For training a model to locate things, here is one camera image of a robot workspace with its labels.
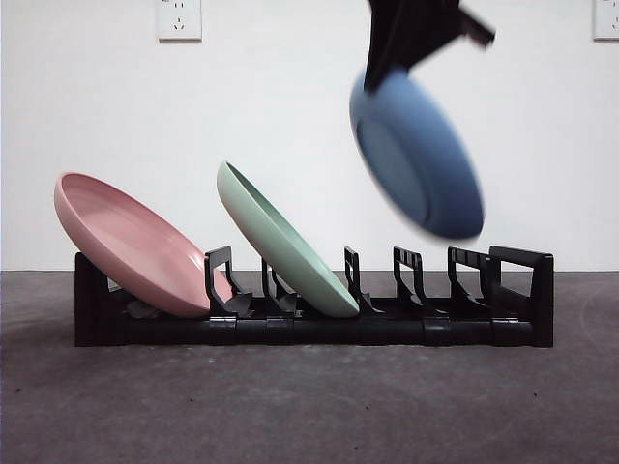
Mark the blue plate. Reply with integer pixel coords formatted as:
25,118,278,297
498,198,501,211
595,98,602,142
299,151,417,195
348,67,486,242

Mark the green plate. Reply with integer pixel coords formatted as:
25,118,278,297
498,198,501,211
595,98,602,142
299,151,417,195
216,160,362,319

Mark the pink plate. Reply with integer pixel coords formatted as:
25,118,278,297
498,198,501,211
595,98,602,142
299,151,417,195
53,171,238,319

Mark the black plastic dish rack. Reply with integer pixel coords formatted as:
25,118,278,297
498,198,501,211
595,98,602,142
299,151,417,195
74,245,556,348

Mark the white wall socket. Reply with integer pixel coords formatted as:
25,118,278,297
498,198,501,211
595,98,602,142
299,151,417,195
157,0,203,43
593,0,619,43

